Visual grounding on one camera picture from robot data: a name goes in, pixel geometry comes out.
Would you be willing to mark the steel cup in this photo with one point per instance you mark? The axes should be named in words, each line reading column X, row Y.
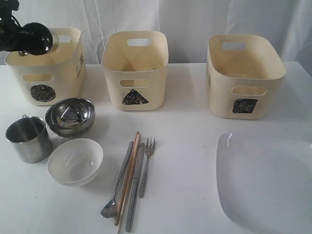
column 49, row 44

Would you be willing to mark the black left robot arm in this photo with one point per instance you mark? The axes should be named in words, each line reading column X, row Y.
column 33, row 38

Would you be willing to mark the cream bin with square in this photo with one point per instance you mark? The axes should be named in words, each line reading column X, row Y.
column 244, row 73

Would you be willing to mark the steel fork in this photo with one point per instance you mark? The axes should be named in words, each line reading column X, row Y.
column 149, row 151

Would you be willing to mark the cream bin with circle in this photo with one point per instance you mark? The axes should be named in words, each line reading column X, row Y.
column 49, row 78

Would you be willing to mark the cream bin with triangle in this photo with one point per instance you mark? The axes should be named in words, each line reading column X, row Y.
column 135, row 69

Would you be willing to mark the white ceramic bowl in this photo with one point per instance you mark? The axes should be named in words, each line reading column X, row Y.
column 76, row 162

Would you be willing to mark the steel mug with handle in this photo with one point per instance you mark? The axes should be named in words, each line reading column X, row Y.
column 30, row 139

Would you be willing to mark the white square plate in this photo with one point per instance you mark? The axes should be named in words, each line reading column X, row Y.
column 264, row 183

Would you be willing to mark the steel table knife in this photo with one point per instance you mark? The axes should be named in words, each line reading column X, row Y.
column 136, row 179

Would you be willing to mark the long steel spoon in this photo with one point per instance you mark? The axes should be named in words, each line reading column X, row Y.
column 110, row 209

